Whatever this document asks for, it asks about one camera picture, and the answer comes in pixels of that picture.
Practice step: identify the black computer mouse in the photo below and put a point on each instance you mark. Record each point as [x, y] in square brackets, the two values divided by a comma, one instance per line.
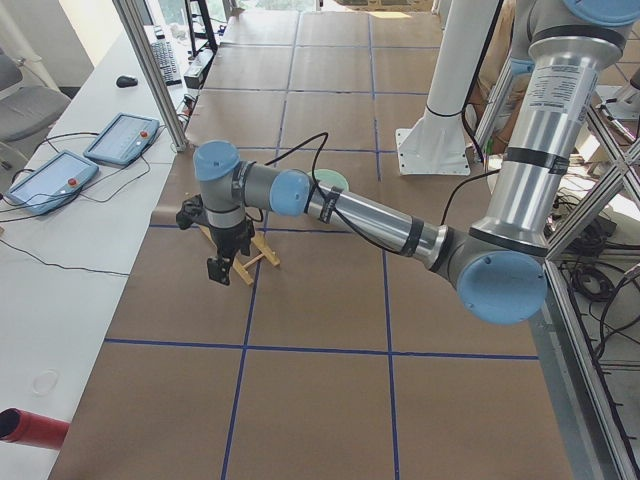
[126, 81]

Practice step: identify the pale green plate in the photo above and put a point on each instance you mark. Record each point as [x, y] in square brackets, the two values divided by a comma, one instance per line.
[332, 178]

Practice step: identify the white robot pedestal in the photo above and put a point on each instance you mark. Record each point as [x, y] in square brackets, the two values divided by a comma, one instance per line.
[435, 145]

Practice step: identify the near blue teach pendant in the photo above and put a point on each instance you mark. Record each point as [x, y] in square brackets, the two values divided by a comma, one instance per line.
[52, 184]

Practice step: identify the wooden plate rack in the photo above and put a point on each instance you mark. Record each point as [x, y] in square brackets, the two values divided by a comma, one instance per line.
[259, 250]

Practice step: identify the blue teach pendant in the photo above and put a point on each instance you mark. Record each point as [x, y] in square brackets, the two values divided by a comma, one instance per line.
[52, 184]
[123, 140]

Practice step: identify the red cylinder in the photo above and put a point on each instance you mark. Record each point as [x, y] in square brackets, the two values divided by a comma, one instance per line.
[31, 429]

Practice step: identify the brown paper table cover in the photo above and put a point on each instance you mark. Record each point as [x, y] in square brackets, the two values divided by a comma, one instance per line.
[344, 362]

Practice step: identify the aluminium frame post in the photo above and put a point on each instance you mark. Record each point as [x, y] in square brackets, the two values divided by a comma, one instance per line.
[134, 28]

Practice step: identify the far blue teach pendant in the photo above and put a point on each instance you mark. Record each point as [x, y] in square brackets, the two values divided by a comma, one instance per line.
[123, 140]

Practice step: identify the grey office chair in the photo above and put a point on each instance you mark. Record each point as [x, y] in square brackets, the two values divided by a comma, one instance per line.
[27, 116]

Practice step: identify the person in beige clothes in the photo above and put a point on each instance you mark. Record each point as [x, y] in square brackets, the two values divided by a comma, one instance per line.
[495, 57]

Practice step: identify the black keyboard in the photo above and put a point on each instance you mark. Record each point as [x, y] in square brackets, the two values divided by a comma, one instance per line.
[166, 61]

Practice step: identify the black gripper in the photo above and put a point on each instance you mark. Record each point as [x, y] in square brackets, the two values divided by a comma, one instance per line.
[227, 241]

